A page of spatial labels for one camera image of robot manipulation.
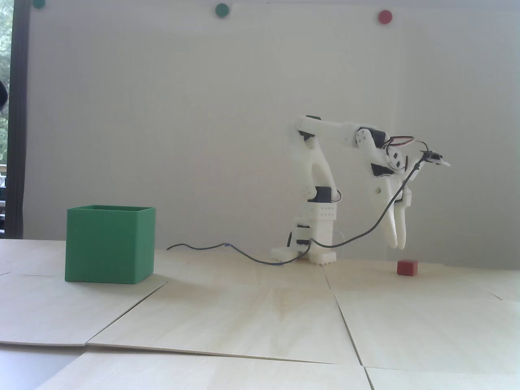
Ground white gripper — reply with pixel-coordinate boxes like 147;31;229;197
368;160;425;249

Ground green box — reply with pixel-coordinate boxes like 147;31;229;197
65;205;156;284

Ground white magnetic board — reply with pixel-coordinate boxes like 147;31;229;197
22;0;520;271

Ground small wrist camera board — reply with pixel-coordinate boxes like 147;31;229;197
420;149;451;168

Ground red and black servo wires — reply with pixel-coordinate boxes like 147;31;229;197
384;135;417;154

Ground black cable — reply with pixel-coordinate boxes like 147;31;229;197
167;151;427;267

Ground dark window frame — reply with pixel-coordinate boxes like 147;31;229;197
10;0;31;239

